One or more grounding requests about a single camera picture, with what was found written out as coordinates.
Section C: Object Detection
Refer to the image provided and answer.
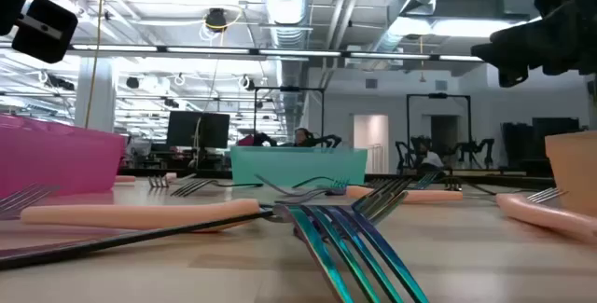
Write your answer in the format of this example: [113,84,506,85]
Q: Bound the yellow cable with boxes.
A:
[83,0,106,130]

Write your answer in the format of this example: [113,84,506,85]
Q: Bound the orange plastic bin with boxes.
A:
[544,130,597,216]

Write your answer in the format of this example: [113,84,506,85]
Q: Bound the pink plastic bin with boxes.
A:
[0,112,127,200]

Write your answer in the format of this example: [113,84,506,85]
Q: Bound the black monitor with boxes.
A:
[199,112,231,149]
[166,110,202,149]

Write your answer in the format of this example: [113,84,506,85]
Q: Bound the person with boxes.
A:
[416,142,445,170]
[292,127,314,148]

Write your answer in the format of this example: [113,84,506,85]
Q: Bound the black cabinet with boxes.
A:
[501,117,581,170]

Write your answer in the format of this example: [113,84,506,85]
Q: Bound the black cable reel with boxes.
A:
[203,7,229,33]

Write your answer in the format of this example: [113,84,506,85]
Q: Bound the white column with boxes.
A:
[74,58,118,132]

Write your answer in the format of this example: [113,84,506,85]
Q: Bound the ceiling light bar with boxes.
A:
[0,41,486,62]

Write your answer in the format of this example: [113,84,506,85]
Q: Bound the orange handled silver fork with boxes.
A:
[20,198,276,233]
[495,192,597,244]
[147,171,179,189]
[115,172,198,184]
[0,183,61,221]
[346,184,569,204]

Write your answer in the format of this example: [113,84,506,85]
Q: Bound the teal plastic bin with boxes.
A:
[229,145,369,187]

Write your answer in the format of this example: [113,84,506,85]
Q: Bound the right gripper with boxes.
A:
[470,0,597,89]

